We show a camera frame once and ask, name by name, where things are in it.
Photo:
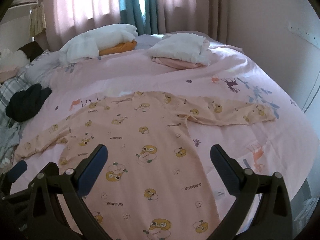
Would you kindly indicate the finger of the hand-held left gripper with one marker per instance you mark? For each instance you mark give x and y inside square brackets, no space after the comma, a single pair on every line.
[15,170]

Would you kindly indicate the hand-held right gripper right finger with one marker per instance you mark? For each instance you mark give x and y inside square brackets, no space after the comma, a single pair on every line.
[225,172]

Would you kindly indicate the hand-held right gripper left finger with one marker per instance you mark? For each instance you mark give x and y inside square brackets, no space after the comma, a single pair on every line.
[92,170]

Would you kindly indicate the pink printed baby shirt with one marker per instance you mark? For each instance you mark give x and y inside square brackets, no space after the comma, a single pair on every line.
[155,135]

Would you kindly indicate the white folded clothes pile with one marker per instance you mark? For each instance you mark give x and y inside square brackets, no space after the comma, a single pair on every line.
[100,37]

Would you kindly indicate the light blue crumpled cloth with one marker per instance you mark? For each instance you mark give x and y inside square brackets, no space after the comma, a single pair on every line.
[7,140]

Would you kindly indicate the black cloth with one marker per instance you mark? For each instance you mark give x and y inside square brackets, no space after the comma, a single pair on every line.
[27,102]

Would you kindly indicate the plaid blanket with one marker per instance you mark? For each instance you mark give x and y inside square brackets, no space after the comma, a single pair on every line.
[10,87]

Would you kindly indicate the pink animal print bed cover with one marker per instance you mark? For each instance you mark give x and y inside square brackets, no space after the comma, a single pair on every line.
[175,80]

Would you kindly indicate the grey floral pillow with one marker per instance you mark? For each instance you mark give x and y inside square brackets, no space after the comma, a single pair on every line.
[42,66]

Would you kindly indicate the white and brown plush toy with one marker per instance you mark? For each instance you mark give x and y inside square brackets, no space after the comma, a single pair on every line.
[10,60]

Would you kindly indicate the pink folded cloth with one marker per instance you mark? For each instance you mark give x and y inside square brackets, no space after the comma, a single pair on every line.
[175,64]

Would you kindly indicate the orange folded cloth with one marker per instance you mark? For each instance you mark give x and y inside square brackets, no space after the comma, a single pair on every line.
[117,48]

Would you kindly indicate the white folded fleece cloth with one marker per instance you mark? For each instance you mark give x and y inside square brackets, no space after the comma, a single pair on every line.
[175,47]

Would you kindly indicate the pink curtain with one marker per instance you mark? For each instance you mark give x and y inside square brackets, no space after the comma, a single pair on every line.
[190,5]
[82,5]

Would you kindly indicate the teal curtain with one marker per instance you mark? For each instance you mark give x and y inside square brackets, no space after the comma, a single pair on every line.
[132,5]

